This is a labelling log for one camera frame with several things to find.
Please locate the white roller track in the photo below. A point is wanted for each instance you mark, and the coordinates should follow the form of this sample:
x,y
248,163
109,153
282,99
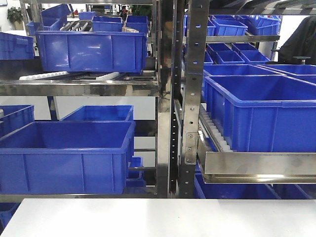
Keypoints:
x,y
212,131

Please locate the blue bin behind lower left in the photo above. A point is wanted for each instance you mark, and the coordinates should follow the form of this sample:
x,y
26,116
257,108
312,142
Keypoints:
x,y
101,113

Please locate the perforated steel rack upright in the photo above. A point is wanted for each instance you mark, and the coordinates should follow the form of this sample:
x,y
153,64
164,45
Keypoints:
x,y
196,39

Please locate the blue bin upper left shelf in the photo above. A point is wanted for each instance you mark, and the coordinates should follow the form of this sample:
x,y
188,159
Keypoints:
x,y
92,51

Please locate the large blue bin on shelf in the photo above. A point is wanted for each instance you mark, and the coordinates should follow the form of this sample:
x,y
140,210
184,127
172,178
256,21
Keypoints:
x,y
263,113

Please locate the large blue bin lower left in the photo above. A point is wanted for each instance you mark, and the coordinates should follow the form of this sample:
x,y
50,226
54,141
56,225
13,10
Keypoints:
x,y
76,157

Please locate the left steel shelf rail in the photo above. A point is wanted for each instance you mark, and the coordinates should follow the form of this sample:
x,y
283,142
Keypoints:
x,y
78,88

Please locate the steel shelf rail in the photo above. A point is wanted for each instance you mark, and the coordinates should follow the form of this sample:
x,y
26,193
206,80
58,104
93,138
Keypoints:
x,y
78,88
247,168

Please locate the steel shelf front rail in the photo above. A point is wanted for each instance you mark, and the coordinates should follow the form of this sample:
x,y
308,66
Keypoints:
x,y
247,168

